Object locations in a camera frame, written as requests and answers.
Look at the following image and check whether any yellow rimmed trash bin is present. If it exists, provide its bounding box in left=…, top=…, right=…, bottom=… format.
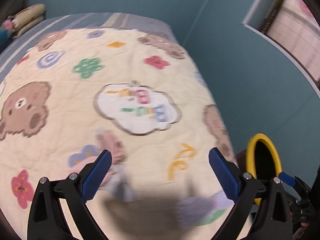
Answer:
left=245, top=133, right=283, bottom=205

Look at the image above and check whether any cream cartoon bear quilt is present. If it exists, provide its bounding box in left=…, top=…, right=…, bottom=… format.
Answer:
left=1, top=28, right=234, bottom=239

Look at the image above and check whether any beige folded blanket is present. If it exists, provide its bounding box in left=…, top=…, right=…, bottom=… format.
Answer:
left=9, top=4, right=46, bottom=38

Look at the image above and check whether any blue striped bed sheet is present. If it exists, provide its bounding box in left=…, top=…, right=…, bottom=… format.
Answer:
left=0, top=11, right=181, bottom=75

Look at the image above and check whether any window with dark frame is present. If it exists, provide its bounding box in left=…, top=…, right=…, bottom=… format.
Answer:
left=242, top=0, right=319, bottom=88

